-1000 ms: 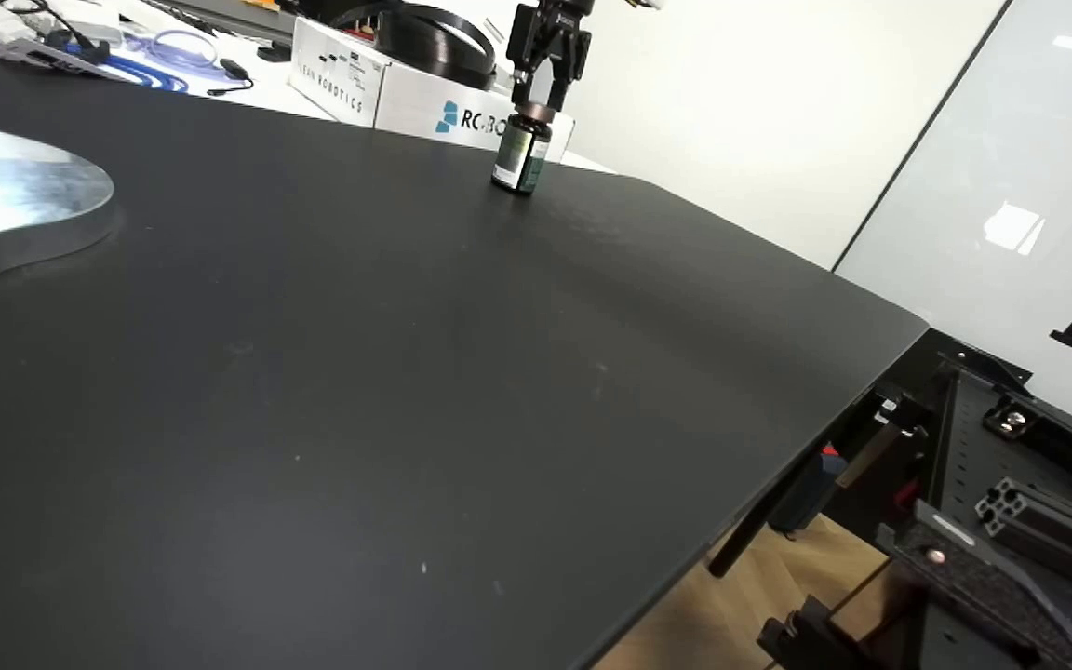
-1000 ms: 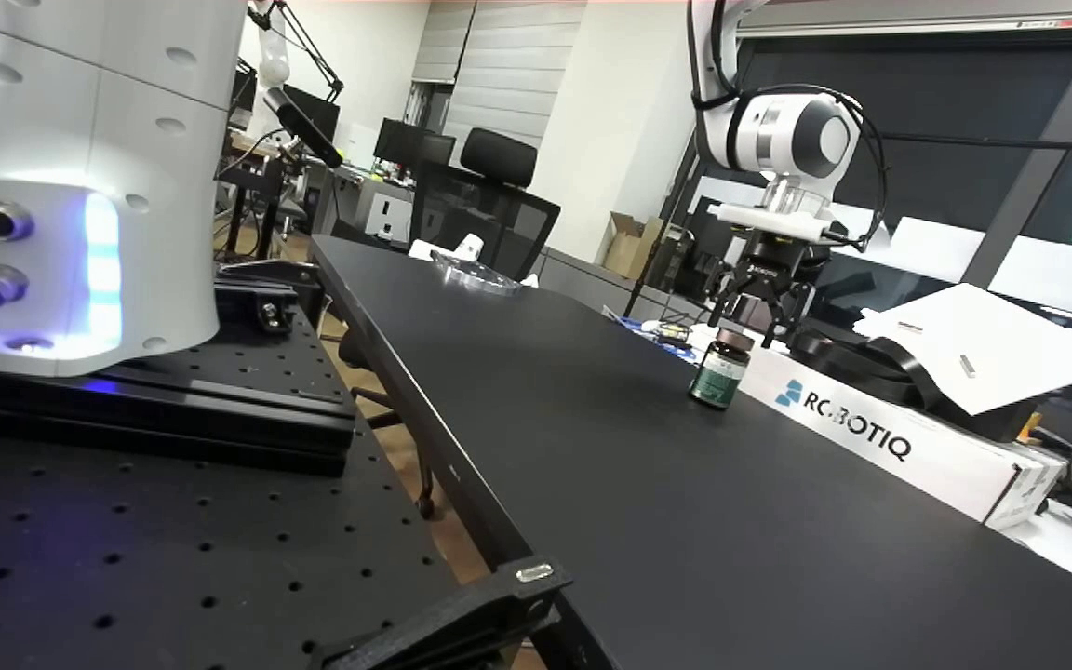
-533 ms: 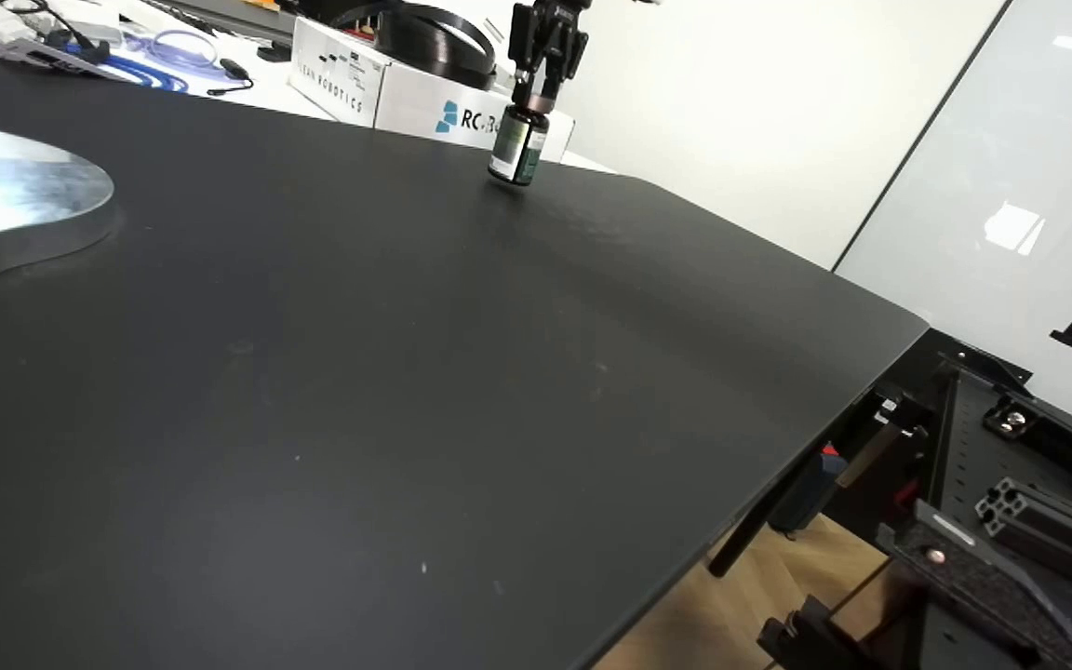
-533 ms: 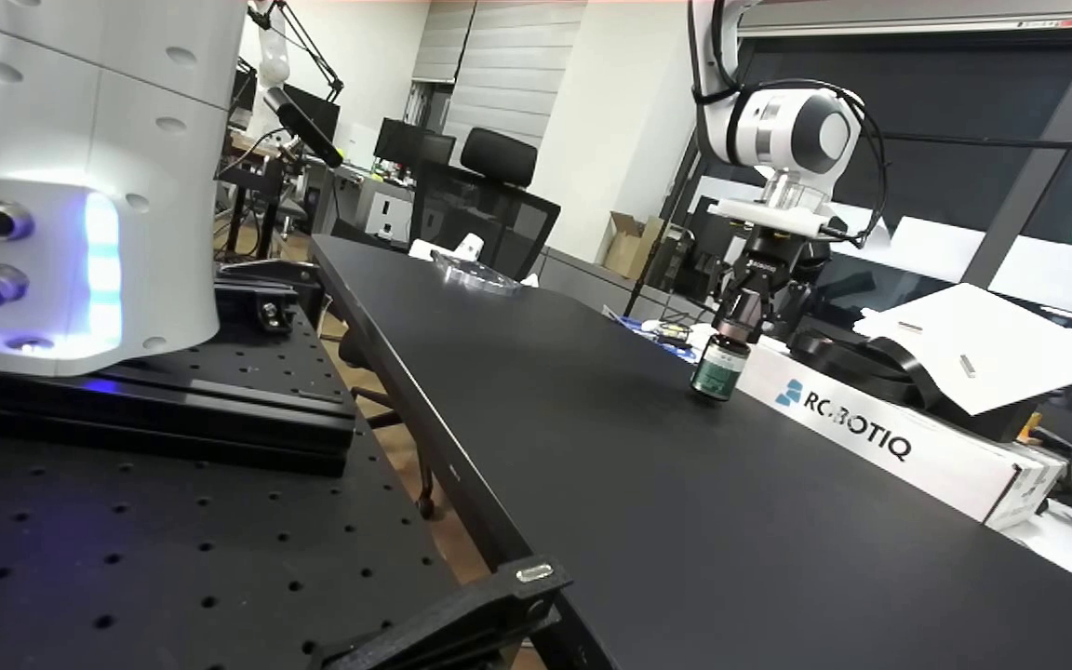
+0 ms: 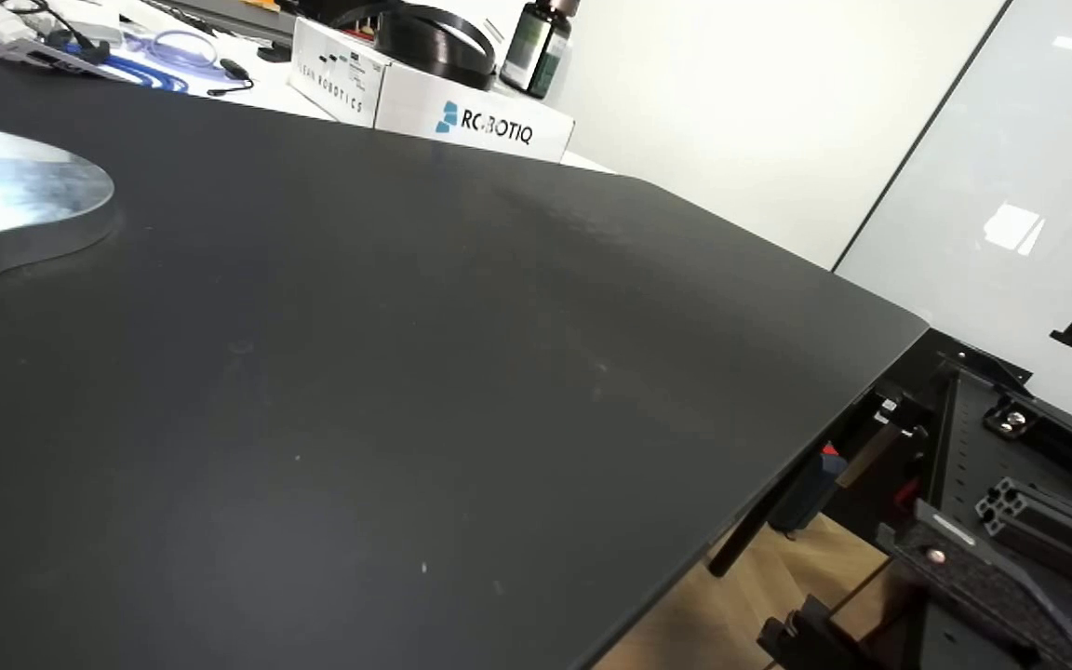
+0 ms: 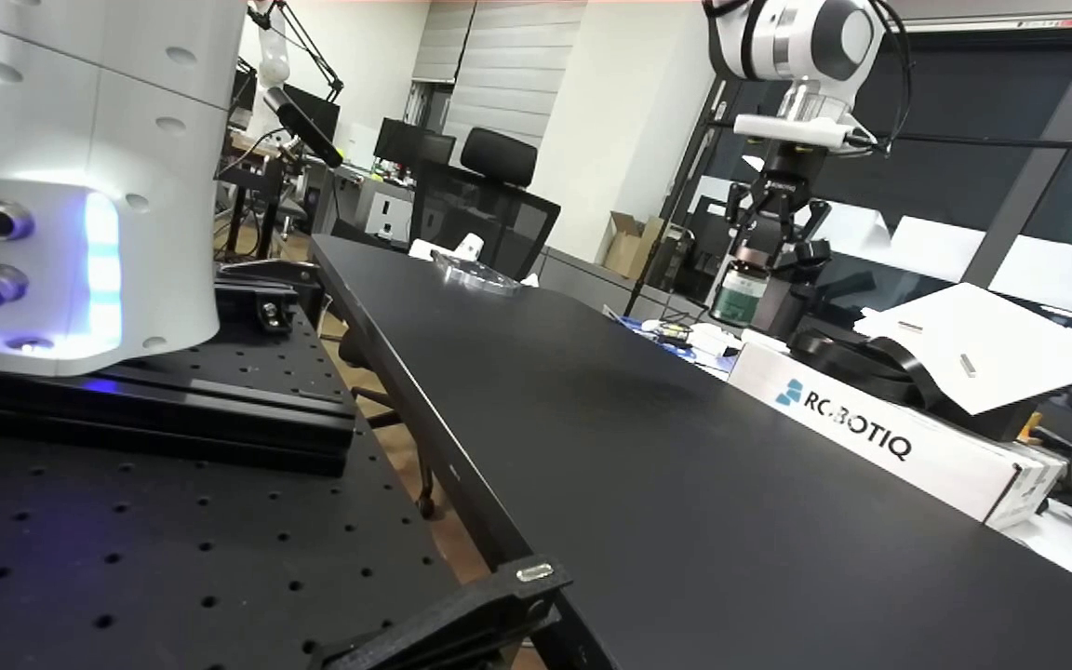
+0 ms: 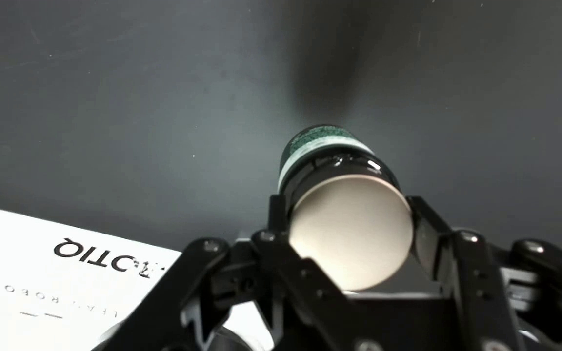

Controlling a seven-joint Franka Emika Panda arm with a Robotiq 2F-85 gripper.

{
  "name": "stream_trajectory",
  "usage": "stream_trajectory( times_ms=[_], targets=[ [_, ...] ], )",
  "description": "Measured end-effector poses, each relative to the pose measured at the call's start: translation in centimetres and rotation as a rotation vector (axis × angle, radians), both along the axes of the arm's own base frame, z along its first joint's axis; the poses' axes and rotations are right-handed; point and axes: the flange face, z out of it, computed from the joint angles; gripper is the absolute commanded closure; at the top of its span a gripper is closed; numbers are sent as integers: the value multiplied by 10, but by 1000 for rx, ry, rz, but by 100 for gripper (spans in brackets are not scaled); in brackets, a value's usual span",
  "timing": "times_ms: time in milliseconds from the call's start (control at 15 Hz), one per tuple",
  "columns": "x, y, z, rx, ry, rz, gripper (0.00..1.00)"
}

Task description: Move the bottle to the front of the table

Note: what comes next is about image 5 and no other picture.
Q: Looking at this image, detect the white Robotiq cardboard box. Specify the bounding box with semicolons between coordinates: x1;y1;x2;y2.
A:
284;16;580;161

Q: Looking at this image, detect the black table support strut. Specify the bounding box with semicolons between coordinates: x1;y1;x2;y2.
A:
705;391;939;581

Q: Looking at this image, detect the black round coiled object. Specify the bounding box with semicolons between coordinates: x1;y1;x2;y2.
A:
372;0;499;93

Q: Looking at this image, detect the blue and white plastic packaging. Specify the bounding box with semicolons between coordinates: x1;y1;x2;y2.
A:
42;24;258;99

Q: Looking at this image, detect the black aluminium extrusion bar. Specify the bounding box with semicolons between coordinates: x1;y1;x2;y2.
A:
971;471;1072;610

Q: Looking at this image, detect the black metal frame stand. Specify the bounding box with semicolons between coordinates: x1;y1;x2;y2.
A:
880;331;1072;670

